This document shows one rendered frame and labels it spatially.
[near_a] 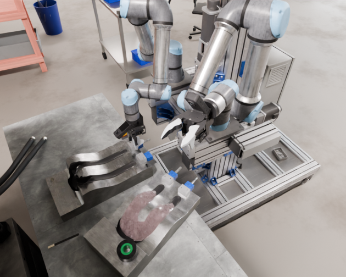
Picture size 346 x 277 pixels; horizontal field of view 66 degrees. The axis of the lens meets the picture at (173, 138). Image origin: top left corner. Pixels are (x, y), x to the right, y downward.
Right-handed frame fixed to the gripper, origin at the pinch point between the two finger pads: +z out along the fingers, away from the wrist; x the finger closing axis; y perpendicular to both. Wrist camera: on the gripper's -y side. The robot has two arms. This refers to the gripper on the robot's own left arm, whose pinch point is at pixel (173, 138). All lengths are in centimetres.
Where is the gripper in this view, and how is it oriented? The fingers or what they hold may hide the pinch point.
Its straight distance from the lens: 76.9
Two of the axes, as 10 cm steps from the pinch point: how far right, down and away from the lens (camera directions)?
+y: 1.1, 7.5, 6.6
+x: -8.0, -3.3, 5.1
